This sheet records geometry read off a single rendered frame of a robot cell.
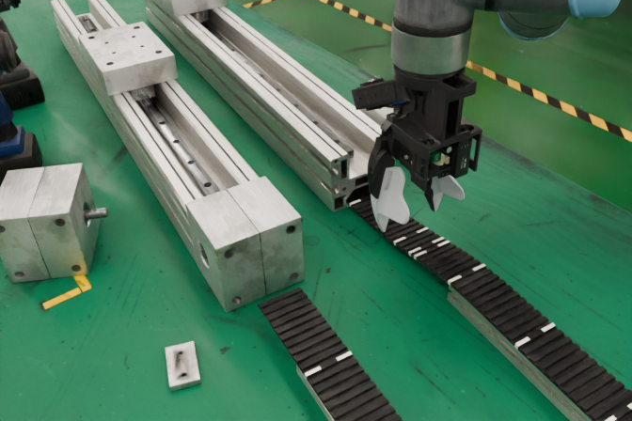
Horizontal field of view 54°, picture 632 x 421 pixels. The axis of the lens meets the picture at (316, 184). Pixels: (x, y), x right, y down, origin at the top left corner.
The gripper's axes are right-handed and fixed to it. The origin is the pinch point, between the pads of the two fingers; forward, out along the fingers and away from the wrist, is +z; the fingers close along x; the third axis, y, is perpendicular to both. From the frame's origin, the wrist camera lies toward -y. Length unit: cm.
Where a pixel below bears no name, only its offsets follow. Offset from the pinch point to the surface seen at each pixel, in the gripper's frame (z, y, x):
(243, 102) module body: 1.3, -37.5, -4.8
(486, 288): 1.0, 14.3, 0.1
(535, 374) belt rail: 3.7, 23.6, -1.7
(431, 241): 2.4, 4.3, 0.7
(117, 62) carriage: -8.0, -43.1, -21.8
